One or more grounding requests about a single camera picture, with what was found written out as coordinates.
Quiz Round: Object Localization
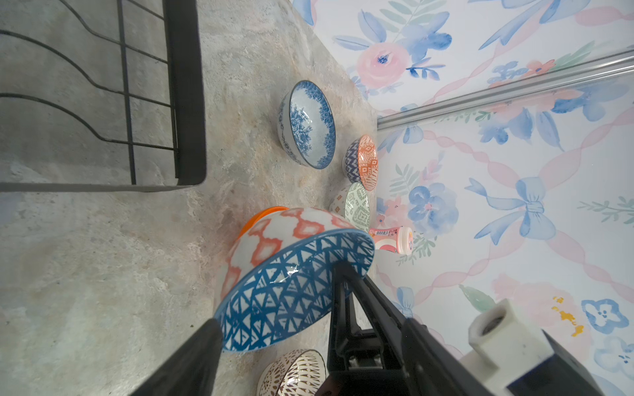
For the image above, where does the white brown lattice bowl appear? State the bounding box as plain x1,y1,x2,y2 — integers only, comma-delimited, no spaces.
256,349,327,395

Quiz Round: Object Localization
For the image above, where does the red patterned bowl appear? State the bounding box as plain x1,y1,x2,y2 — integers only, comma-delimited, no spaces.
343,135,379,191

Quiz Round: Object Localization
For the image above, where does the green patterned bowl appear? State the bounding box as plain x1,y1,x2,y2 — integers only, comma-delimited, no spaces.
330,182,371,232

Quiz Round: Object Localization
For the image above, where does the orange plastic bowl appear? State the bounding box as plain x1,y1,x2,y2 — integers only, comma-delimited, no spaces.
239,206,287,237

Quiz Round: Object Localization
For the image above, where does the pink yogurt cup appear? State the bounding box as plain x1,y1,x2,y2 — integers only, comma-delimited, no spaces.
369,226,414,256

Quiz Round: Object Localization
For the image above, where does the black wire dish rack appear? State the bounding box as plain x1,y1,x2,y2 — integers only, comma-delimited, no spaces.
1,1,207,192

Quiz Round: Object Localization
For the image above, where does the blue floral bowl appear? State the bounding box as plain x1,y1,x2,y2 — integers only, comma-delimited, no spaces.
277,80,336,170

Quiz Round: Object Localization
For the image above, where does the aluminium corner post right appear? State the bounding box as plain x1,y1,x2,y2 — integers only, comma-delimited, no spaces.
377,48,633,131

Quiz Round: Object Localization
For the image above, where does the blue triangle pattern bowl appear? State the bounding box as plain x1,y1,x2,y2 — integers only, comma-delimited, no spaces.
214,207,375,352

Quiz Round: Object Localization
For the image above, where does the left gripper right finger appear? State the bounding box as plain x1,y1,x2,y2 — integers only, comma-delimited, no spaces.
326,262,489,395

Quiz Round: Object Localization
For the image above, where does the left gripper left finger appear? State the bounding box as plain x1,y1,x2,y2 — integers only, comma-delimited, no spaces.
131,318,223,396

